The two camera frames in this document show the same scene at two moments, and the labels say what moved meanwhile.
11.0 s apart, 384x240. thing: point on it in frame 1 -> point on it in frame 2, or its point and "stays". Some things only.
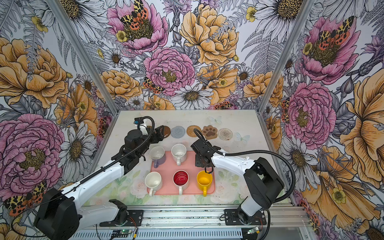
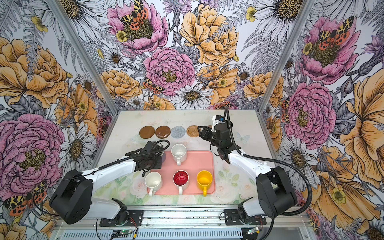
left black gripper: x=155 y=139 -> x=157 y=166
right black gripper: x=197 y=161 -> x=204 y=133
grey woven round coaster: x=178 y=132 stays
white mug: x=153 y=180 stays
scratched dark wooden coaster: x=167 y=131 stays
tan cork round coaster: x=190 y=130 stays
